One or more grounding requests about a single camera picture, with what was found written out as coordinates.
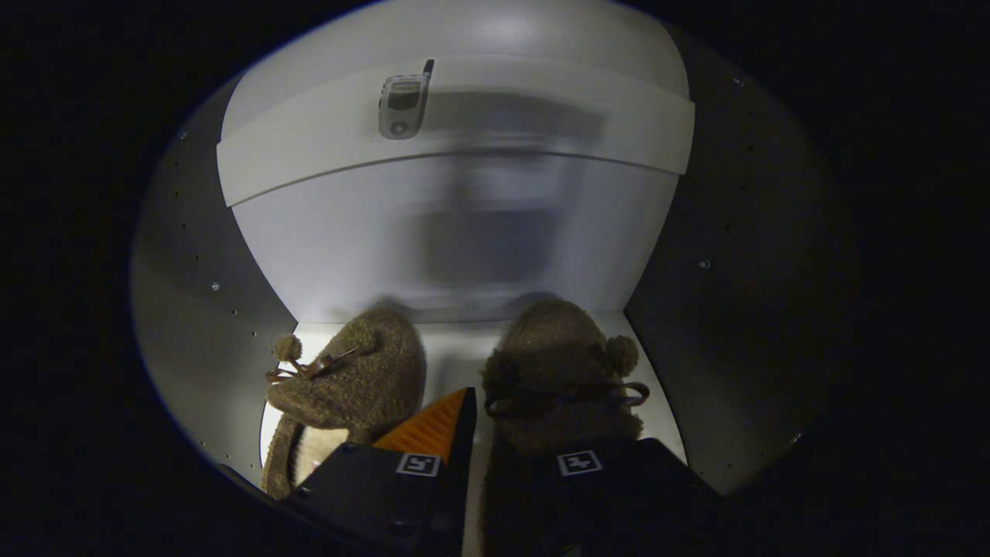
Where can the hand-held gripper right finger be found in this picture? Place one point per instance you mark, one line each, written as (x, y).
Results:
(619, 503)

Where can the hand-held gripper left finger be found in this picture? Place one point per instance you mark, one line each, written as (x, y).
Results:
(462, 456)

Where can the grey shoe cabinet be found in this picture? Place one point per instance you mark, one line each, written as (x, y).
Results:
(464, 247)

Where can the brown fuzzy slipper shoe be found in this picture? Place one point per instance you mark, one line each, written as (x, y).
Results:
(553, 348)
(363, 379)

